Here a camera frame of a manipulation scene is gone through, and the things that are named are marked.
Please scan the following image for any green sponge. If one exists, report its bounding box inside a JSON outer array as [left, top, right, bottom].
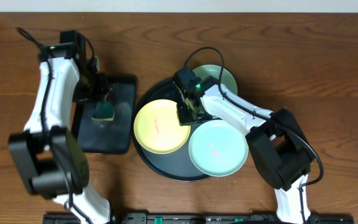
[[91, 101, 115, 121]]

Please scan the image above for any yellow plate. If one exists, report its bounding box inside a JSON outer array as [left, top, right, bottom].
[[134, 99, 191, 154]]

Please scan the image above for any light green plate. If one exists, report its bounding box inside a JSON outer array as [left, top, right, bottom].
[[193, 64, 237, 95], [188, 120, 249, 177]]

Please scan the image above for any light green plate front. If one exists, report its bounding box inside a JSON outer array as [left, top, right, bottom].
[[188, 120, 249, 177]]

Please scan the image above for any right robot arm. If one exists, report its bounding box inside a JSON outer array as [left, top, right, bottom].
[[173, 66, 321, 223]]

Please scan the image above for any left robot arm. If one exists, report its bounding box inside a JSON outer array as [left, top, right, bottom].
[[8, 27, 114, 223]]

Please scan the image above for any black rectangular tray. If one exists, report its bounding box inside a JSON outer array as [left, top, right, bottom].
[[71, 75, 136, 154]]

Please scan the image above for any round black tray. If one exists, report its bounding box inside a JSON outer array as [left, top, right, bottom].
[[133, 80, 210, 181]]

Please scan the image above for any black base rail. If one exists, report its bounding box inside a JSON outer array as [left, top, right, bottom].
[[42, 211, 356, 224]]

